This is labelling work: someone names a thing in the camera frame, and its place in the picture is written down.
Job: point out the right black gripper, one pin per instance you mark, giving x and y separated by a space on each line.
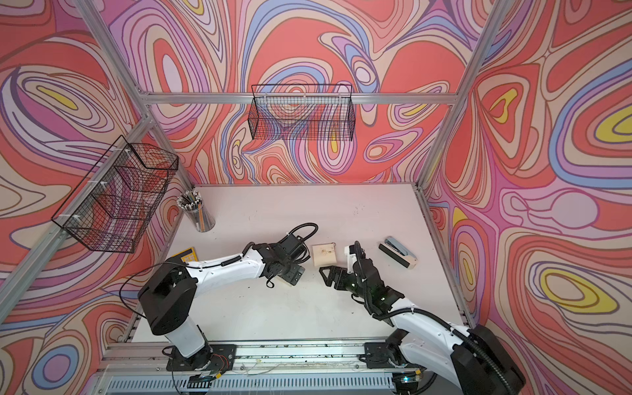
342 273

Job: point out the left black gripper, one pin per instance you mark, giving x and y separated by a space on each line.
297 274

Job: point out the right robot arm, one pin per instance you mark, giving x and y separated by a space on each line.
471 359

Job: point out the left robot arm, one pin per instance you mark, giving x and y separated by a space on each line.
168 295

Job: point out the grey stapler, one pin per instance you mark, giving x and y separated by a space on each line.
398 252

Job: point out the yellow calculator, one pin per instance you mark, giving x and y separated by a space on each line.
188 255

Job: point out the metal pen cup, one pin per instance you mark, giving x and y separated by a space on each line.
192 204

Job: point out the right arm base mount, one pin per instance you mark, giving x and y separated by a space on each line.
384 355

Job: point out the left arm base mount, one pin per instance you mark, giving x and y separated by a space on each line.
218 358

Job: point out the black wire basket back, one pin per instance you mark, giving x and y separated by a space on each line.
306 112

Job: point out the black wire basket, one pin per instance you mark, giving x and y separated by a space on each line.
306 112
120 203

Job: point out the black wire basket left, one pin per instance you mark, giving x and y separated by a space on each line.
120 203

